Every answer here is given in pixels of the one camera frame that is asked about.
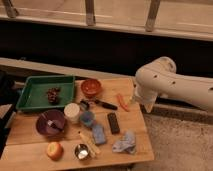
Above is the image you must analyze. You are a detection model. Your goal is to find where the purple bowl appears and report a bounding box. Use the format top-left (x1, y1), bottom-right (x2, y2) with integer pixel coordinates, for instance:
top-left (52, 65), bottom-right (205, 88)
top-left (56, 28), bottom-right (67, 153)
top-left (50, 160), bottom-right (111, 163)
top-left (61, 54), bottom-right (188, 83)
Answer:
top-left (36, 109), bottom-right (66, 136)

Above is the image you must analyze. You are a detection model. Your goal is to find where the white cylindrical container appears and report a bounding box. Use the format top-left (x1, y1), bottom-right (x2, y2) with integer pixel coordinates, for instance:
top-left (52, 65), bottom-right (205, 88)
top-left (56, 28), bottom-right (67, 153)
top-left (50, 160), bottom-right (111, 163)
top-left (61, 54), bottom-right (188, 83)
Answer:
top-left (64, 103), bottom-right (80, 124)

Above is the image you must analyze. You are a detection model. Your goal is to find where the green plastic tray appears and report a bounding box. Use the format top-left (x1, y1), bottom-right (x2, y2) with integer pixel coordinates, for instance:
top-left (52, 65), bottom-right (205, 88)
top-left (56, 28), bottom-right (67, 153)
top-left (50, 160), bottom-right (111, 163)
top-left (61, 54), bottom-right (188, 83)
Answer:
top-left (16, 75), bottom-right (75, 112)

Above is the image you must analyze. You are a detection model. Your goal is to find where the black remote control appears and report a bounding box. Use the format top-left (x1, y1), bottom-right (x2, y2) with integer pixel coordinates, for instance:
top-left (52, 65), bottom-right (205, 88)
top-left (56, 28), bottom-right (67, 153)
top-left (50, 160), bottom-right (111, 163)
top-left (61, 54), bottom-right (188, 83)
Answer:
top-left (107, 113), bottom-right (120, 134)

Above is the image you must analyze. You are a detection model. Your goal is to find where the blue sponge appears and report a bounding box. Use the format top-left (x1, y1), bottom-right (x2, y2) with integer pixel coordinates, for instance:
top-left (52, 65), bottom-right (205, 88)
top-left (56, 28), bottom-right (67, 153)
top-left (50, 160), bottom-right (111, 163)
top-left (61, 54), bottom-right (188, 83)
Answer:
top-left (92, 124), bottom-right (106, 145)

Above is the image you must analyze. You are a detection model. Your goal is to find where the dark grape bunch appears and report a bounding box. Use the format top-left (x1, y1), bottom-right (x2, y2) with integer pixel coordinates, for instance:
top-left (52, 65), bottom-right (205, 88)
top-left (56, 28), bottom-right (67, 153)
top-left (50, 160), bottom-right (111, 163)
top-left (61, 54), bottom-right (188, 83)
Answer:
top-left (46, 87), bottom-right (60, 104)

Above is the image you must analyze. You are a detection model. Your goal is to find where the blue cup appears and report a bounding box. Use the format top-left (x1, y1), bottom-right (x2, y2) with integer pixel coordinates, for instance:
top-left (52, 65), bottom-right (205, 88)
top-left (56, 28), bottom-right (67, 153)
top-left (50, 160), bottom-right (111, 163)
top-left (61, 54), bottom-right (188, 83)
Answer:
top-left (80, 111), bottom-right (95, 127)

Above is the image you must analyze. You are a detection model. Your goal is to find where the crumpled blue-grey cloth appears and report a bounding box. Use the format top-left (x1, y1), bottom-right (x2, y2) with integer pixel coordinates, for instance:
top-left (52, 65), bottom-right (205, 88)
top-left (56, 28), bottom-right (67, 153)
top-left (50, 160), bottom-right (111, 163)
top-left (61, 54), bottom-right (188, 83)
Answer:
top-left (112, 130), bottom-right (136, 154)

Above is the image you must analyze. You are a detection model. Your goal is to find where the yellow wooden stick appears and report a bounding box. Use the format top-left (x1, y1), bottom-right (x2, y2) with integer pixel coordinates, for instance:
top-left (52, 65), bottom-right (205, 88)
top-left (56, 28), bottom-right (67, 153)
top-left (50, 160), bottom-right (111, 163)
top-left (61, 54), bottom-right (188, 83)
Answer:
top-left (79, 132), bottom-right (101, 157)

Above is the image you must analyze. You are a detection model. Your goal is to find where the red bowl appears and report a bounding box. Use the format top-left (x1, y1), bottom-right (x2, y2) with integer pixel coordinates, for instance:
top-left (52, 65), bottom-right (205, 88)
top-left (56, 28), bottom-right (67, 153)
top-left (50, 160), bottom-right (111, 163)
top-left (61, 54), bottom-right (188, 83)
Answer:
top-left (81, 79), bottom-right (102, 98)

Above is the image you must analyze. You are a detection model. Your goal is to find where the small metal cup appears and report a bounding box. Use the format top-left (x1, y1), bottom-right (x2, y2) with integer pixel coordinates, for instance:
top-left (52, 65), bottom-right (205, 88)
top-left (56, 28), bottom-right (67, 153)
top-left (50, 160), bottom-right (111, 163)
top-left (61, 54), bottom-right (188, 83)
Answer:
top-left (74, 144), bottom-right (89, 160)

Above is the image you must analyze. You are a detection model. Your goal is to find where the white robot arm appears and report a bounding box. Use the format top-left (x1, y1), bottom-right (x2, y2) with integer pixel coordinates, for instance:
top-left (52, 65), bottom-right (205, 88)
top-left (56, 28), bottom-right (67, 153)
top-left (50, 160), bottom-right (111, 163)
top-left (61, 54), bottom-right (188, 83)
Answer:
top-left (133, 57), bottom-right (213, 112)

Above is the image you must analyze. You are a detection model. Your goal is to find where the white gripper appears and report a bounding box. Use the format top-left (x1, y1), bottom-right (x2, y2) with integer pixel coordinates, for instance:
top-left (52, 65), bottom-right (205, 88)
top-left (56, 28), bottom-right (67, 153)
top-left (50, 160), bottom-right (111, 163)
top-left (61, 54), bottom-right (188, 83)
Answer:
top-left (133, 89), bottom-right (157, 113)

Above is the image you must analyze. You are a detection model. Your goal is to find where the fork in purple bowl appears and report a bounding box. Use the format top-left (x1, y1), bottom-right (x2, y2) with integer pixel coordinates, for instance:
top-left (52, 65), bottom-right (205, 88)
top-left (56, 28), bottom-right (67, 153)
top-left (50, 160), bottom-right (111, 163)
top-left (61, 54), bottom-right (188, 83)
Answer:
top-left (41, 114), bottom-right (62, 131)

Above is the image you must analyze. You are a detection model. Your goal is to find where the red yellow apple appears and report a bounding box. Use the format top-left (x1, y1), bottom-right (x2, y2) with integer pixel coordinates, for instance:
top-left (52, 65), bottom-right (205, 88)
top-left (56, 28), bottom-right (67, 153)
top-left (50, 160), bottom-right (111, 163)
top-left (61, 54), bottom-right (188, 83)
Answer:
top-left (46, 142), bottom-right (63, 160)

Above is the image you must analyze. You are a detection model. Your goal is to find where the orange carrot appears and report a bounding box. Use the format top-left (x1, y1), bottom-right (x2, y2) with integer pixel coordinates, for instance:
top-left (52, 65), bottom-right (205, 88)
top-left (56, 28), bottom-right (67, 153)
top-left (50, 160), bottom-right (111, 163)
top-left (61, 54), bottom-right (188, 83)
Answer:
top-left (116, 94), bottom-right (130, 112)

